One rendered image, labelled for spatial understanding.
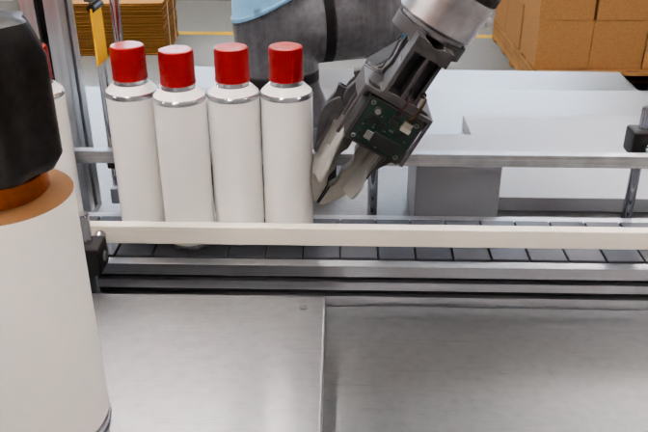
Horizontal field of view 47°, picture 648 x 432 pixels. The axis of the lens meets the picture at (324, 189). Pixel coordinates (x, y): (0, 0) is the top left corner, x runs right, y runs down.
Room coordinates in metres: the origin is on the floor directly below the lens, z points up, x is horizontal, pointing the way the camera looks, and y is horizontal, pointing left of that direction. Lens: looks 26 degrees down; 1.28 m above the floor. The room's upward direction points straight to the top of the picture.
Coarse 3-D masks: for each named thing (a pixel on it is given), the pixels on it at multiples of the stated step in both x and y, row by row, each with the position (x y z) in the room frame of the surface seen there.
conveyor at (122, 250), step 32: (384, 224) 0.72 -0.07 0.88; (416, 224) 0.72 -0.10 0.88; (448, 224) 0.72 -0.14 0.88; (480, 224) 0.73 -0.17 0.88; (512, 224) 0.72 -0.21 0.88; (544, 224) 0.72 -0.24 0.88; (576, 224) 0.72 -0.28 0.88; (608, 224) 0.72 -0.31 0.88; (640, 224) 0.72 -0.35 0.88; (128, 256) 0.66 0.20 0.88; (160, 256) 0.66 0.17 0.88; (192, 256) 0.66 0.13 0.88; (224, 256) 0.66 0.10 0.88; (256, 256) 0.66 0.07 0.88; (288, 256) 0.66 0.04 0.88; (320, 256) 0.65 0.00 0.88; (352, 256) 0.65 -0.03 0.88; (384, 256) 0.65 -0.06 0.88; (416, 256) 0.66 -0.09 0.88; (448, 256) 0.65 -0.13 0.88; (480, 256) 0.65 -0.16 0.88; (512, 256) 0.65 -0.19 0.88; (544, 256) 0.65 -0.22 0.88; (576, 256) 0.65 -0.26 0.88; (608, 256) 0.65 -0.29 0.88; (640, 256) 0.65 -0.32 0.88
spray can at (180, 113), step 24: (168, 48) 0.69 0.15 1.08; (168, 72) 0.68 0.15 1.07; (192, 72) 0.69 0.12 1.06; (168, 96) 0.67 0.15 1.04; (192, 96) 0.68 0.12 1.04; (168, 120) 0.67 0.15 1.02; (192, 120) 0.67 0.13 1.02; (168, 144) 0.67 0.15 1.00; (192, 144) 0.67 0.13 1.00; (168, 168) 0.67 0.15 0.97; (192, 168) 0.67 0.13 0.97; (168, 192) 0.67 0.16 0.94; (192, 192) 0.67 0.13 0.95; (168, 216) 0.67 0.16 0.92; (192, 216) 0.67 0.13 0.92
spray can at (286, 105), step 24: (288, 48) 0.69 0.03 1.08; (288, 72) 0.69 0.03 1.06; (264, 96) 0.69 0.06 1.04; (288, 96) 0.68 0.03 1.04; (264, 120) 0.69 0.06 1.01; (288, 120) 0.68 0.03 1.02; (264, 144) 0.69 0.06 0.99; (288, 144) 0.68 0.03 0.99; (312, 144) 0.70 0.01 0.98; (264, 168) 0.69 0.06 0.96; (288, 168) 0.68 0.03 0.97; (264, 192) 0.70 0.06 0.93; (288, 192) 0.68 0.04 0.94; (288, 216) 0.68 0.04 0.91; (312, 216) 0.70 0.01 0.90
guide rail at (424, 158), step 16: (80, 160) 0.74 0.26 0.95; (96, 160) 0.74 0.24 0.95; (112, 160) 0.73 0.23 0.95; (416, 160) 0.73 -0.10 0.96; (432, 160) 0.73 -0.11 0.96; (448, 160) 0.73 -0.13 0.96; (464, 160) 0.73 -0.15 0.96; (480, 160) 0.73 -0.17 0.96; (496, 160) 0.72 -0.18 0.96; (512, 160) 0.72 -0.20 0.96; (528, 160) 0.72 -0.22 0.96; (544, 160) 0.72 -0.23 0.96; (560, 160) 0.72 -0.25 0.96; (576, 160) 0.72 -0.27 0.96; (592, 160) 0.72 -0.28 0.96; (608, 160) 0.72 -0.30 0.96; (624, 160) 0.72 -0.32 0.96; (640, 160) 0.72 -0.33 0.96
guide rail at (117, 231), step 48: (144, 240) 0.66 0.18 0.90; (192, 240) 0.65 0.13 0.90; (240, 240) 0.65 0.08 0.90; (288, 240) 0.65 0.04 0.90; (336, 240) 0.65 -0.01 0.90; (384, 240) 0.65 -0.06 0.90; (432, 240) 0.65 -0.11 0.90; (480, 240) 0.65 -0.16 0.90; (528, 240) 0.65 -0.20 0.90; (576, 240) 0.64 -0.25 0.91; (624, 240) 0.64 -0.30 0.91
